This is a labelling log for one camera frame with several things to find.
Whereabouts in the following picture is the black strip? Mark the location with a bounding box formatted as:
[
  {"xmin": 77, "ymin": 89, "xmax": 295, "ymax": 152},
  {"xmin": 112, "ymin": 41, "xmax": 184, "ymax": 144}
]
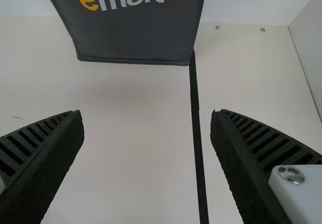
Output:
[{"xmin": 189, "ymin": 48, "xmax": 211, "ymax": 224}]

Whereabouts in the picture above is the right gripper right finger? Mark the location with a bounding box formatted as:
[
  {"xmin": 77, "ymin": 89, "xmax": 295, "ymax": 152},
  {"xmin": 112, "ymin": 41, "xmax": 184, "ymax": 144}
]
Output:
[{"xmin": 211, "ymin": 109, "xmax": 322, "ymax": 224}]

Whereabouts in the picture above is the dark grey bag with straps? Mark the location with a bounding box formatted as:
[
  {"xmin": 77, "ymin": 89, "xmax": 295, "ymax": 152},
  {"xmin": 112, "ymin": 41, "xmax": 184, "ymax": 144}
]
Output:
[{"xmin": 40, "ymin": 0, "xmax": 209, "ymax": 67}]

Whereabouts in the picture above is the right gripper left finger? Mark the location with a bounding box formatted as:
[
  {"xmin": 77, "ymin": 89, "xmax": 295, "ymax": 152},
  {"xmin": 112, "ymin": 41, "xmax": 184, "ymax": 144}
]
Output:
[{"xmin": 0, "ymin": 109, "xmax": 83, "ymax": 224}]

